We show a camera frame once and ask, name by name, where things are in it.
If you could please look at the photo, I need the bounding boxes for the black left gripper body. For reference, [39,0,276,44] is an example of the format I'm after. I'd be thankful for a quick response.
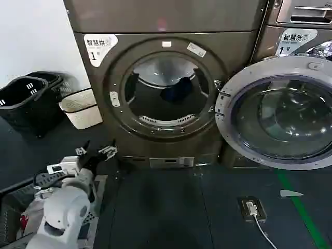
[77,154,101,176]

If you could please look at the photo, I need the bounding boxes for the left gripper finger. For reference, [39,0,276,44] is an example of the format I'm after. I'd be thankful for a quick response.
[96,139,118,162]
[74,140,91,163]

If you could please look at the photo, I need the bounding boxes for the white perforated plastic basket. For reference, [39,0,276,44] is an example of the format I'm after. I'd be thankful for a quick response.
[58,88,103,130]

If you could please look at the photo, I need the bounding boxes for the grey dryer with round opening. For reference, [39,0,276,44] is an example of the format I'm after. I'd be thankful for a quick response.
[62,0,269,170]

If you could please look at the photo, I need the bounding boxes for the large black plastic basket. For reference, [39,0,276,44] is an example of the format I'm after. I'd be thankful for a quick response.
[0,76,66,139]

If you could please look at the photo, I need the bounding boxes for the white and red cloth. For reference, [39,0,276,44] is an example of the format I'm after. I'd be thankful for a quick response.
[20,190,54,236]

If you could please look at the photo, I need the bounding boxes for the black basket with mesh side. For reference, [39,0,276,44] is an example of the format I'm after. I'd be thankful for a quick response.
[24,70,80,104]

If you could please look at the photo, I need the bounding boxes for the black mesh laundry basket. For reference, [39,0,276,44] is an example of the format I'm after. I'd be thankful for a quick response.
[0,175,108,249]

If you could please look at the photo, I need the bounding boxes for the dark blue garment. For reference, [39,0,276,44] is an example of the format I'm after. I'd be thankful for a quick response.
[159,76,194,103]

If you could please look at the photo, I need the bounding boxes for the white dryer number label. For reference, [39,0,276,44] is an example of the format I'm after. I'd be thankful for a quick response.
[83,33,119,68]

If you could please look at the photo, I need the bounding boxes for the long slanted white sticker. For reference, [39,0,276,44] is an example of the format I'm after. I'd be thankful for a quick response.
[187,42,206,58]

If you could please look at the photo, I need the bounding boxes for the white plug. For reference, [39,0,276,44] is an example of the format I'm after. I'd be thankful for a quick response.
[245,202,258,216]

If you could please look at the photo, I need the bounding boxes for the metal floor socket box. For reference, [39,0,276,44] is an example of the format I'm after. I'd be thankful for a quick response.
[238,197,268,223]

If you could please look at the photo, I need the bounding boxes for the round glass dryer door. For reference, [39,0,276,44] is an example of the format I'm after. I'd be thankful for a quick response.
[214,53,332,171]

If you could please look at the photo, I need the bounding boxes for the pale floor sticker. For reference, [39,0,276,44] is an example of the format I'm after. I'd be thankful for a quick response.
[279,189,305,198]

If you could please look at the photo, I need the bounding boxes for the grey washer with foil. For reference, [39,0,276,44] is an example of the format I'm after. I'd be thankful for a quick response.
[249,24,332,169]

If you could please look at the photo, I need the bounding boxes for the white washer number label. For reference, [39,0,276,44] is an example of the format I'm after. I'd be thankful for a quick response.
[278,29,319,56]

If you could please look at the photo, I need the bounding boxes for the white power cable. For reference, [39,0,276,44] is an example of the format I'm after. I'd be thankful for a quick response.
[253,213,276,249]

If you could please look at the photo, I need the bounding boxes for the grey machine with drawer handle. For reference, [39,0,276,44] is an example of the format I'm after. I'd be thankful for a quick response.
[267,0,332,26]

